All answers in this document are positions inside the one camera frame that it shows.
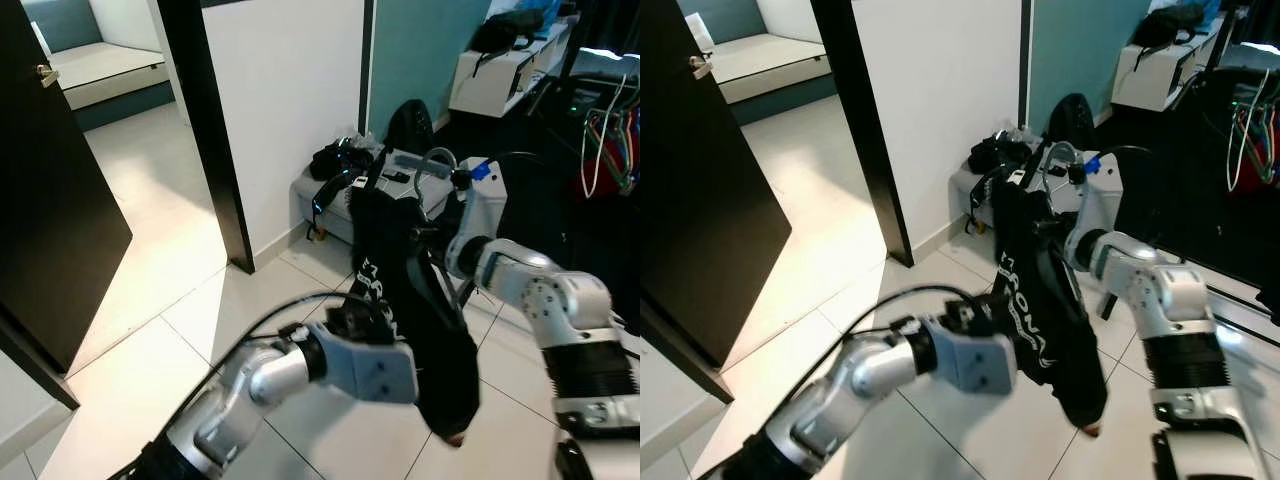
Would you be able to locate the black printed garment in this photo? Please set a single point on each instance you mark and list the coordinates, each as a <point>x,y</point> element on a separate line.
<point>1050,330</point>
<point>420,330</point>

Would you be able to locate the grey metal hanger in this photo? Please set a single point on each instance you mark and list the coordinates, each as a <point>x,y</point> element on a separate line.
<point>438,153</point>

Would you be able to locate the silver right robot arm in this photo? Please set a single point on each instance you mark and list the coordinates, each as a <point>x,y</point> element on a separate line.
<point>1170,300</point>
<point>560,310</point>

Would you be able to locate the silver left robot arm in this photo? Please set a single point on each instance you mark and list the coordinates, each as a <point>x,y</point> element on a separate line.
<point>860,375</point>
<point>240,390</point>

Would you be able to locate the white plastic hanger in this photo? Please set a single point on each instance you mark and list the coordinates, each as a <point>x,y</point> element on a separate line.
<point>1228,150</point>
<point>584,160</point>

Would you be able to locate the grey padded ottoman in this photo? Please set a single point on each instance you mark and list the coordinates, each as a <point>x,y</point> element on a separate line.
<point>958,188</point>
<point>330,222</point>

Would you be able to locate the black backpack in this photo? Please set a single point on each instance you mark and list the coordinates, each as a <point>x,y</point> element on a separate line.
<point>410,130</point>
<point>1070,122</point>

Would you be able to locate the white shelf unit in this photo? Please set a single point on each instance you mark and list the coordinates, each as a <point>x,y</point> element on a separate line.
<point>500,85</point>
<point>1160,78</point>

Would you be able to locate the black handbag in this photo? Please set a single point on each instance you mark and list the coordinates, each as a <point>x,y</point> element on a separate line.
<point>505,32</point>
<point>1165,25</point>

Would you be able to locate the black door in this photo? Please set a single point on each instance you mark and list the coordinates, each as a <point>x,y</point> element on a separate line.
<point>60,200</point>
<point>710,200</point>

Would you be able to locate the white mattress dark base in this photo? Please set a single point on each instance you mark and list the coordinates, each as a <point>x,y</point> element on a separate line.
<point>770,65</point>
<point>110,75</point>

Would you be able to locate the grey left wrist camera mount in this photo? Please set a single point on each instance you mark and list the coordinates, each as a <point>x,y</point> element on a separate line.
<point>375,365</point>
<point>975,360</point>

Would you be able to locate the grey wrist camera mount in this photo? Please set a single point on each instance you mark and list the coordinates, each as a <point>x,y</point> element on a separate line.
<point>485,205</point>
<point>375,365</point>
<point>975,360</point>
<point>1105,195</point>

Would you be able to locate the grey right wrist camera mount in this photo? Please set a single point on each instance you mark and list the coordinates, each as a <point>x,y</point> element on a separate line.
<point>485,205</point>
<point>1105,195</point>

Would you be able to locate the black wall trim strip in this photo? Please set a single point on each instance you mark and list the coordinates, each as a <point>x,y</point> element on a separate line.
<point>1025,60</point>
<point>367,70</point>

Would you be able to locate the black door frame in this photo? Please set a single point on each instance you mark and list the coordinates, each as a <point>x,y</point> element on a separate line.
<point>210,140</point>
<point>870,140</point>

